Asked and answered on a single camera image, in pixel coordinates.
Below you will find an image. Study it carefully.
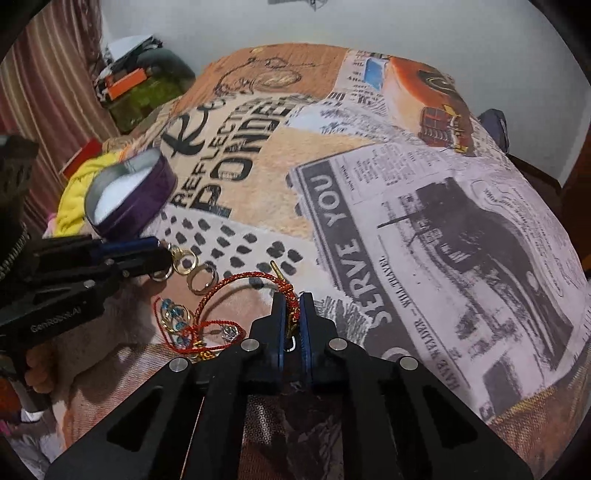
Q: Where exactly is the plain gold ring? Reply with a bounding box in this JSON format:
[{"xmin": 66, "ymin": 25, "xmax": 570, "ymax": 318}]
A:
[{"xmin": 187, "ymin": 263, "xmax": 221, "ymax": 295}]

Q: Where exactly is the purple heart-shaped tin box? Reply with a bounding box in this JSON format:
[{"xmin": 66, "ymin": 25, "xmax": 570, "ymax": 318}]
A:
[{"xmin": 84, "ymin": 148, "xmax": 177, "ymax": 241}]

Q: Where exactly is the red string blue-bead bracelet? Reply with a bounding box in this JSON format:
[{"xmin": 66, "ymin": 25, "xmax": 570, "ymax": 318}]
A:
[{"xmin": 152, "ymin": 296, "xmax": 205, "ymax": 356}]

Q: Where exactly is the orange box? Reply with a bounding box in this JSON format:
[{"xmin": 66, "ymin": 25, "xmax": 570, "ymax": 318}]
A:
[{"xmin": 105, "ymin": 68, "xmax": 147, "ymax": 101}]

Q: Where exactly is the gold ring with stone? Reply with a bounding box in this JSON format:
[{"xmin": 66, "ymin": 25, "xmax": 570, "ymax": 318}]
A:
[{"xmin": 168, "ymin": 246, "xmax": 201, "ymax": 277}]

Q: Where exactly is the red gold braided bracelet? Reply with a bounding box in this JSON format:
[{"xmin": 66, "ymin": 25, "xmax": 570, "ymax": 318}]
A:
[{"xmin": 191, "ymin": 260, "xmax": 304, "ymax": 365}]

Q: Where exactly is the green patterned covered table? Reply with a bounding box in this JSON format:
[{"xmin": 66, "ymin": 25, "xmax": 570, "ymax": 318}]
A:
[{"xmin": 107, "ymin": 76, "xmax": 183, "ymax": 134}]

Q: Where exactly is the yellow cartoon blanket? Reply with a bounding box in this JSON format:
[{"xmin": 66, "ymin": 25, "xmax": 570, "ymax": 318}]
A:
[{"xmin": 54, "ymin": 151, "xmax": 123, "ymax": 239}]

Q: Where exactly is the red thin string bracelet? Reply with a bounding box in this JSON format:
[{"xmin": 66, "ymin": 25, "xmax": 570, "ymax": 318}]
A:
[{"xmin": 177, "ymin": 317, "xmax": 249, "ymax": 358}]

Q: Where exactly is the dark blue backpack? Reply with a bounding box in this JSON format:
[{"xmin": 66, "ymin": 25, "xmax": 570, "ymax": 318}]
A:
[{"xmin": 478, "ymin": 109, "xmax": 510, "ymax": 153}]

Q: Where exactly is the striped red curtain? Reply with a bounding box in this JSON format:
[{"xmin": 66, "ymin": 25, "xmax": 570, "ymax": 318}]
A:
[{"xmin": 1, "ymin": 1, "xmax": 119, "ymax": 229}]

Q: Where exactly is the printed newspaper-pattern bedspread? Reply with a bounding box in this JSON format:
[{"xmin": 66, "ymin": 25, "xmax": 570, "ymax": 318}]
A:
[{"xmin": 43, "ymin": 42, "xmax": 591, "ymax": 480}]

